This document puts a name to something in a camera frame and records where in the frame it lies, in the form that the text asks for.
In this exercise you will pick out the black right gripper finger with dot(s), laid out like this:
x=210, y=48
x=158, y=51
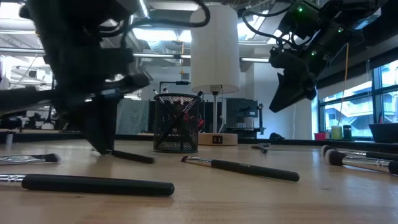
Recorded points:
x=289, y=96
x=277, y=87

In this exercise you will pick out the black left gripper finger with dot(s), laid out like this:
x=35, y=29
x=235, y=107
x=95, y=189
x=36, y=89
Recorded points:
x=96, y=127
x=112, y=124

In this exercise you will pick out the black fan makeup brush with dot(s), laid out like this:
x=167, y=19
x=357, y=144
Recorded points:
x=51, y=158

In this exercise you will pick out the small black makeup brush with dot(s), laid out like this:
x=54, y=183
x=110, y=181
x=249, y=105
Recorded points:
x=261, y=147

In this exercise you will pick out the large black powder brush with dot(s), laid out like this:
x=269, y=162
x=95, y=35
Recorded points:
x=373, y=154
x=334, y=157

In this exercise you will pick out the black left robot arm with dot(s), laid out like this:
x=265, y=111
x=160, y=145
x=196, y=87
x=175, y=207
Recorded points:
x=77, y=15

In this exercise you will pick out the grey green cloth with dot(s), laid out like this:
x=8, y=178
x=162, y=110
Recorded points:
x=132, y=116

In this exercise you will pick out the red cup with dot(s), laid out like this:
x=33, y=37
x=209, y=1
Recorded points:
x=319, y=136

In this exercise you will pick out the yellow green cup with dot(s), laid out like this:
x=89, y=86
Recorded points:
x=336, y=132

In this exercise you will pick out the black mesh pen cup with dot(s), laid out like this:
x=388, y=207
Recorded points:
x=175, y=130

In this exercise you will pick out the white shade wooden base lamp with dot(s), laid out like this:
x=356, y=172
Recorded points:
x=214, y=46

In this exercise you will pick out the dark bin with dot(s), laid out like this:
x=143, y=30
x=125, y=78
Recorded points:
x=384, y=132

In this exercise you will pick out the black aluminium table frame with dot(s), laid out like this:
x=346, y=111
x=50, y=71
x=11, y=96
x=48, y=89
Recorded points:
x=342, y=143

